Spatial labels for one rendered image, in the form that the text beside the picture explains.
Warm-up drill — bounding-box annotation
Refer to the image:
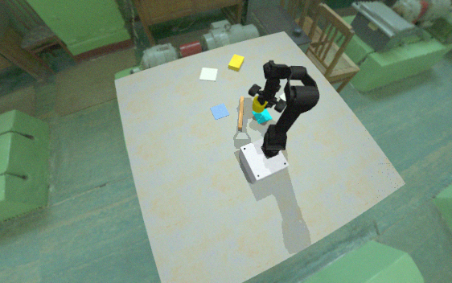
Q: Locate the yellow rectangular block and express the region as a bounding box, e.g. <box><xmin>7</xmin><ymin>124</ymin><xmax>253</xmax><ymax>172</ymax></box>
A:
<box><xmin>228</xmin><ymin>54</ymin><xmax>244</xmax><ymax>72</ymax></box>

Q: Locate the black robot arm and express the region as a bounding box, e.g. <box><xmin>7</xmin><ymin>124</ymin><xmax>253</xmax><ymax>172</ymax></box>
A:
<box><xmin>261</xmin><ymin>59</ymin><xmax>319</xmax><ymax>159</ymax></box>

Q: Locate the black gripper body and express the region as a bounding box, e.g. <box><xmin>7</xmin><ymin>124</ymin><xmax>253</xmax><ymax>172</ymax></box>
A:
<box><xmin>249</xmin><ymin>84</ymin><xmax>287</xmax><ymax>113</ymax></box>

